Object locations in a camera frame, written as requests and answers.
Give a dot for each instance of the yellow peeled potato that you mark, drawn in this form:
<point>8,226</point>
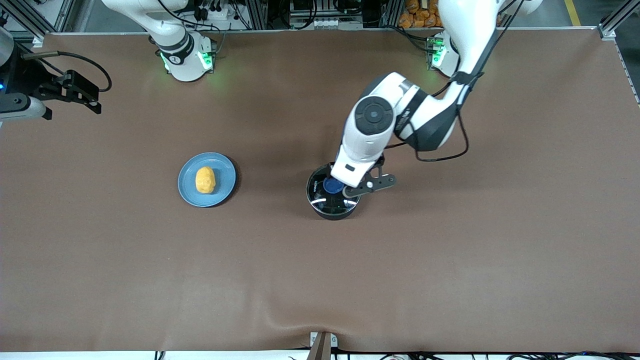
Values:
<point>205,180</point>

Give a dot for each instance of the white power strip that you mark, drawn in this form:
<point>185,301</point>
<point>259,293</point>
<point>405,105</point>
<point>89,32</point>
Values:
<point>325,23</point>

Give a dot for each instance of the aluminium vertical frame profile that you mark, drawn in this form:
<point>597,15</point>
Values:
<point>257,15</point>

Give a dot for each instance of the bag of orange items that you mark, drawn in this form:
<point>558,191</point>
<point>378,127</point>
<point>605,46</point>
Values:
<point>417,17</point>

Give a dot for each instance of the aluminium frame corner profile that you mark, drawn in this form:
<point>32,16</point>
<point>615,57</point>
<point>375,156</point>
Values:
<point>607,31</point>
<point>37,40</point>

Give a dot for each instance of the brown table mat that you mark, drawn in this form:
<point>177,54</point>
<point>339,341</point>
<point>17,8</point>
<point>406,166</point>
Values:
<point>450,260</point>

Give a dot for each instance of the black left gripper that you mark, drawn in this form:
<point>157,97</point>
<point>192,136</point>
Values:
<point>380,161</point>

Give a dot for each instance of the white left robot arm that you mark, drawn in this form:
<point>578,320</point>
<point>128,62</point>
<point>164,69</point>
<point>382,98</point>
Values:
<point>372,135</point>

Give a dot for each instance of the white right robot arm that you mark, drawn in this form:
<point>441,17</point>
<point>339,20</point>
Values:
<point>182,60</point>

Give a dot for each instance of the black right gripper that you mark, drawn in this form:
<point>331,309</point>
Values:
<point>31,80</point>

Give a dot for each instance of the blue round plate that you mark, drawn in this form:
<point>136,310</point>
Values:
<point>225,175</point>

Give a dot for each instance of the aluminium profile post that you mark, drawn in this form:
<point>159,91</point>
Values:
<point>322,346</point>

